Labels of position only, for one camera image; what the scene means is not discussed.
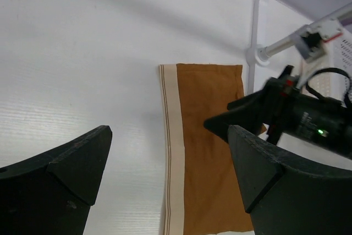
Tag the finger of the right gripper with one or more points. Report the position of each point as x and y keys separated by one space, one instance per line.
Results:
x=254 y=100
x=249 y=118

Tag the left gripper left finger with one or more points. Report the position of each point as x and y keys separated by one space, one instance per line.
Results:
x=52 y=193

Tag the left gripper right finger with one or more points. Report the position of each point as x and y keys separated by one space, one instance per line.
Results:
x=285 y=193

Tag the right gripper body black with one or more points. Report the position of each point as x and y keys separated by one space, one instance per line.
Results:
x=295 y=108

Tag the brown underwear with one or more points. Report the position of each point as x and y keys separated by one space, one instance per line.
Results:
x=201 y=193

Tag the white clothes rack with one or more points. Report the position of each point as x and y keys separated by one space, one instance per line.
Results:
x=266 y=55

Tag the white plastic basket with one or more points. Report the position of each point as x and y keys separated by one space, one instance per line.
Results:
x=338 y=56

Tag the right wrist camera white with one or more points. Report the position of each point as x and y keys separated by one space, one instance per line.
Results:
x=310 y=40

